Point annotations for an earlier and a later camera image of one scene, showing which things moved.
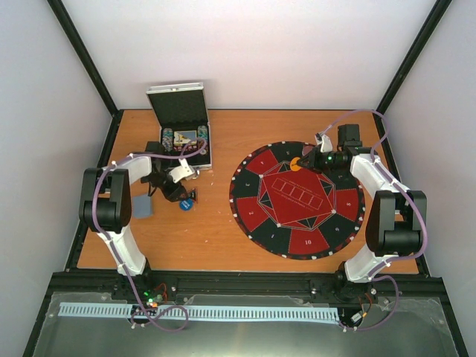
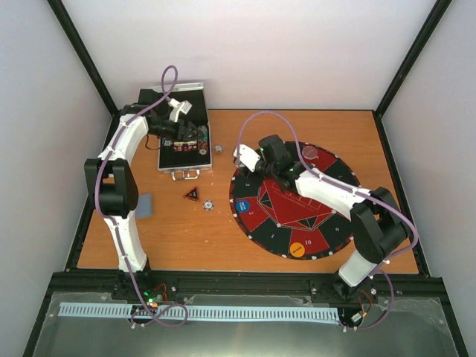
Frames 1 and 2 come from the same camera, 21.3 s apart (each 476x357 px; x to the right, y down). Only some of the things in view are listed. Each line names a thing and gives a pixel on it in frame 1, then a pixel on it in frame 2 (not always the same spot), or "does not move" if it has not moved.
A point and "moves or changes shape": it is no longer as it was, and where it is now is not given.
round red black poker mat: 293,212 does not move
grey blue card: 142,206 does not move
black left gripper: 172,195 to 185,131
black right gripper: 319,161 to 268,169
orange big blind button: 293,164 moves or changes shape
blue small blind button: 186,204 to 242,205
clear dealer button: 306,149 does not move
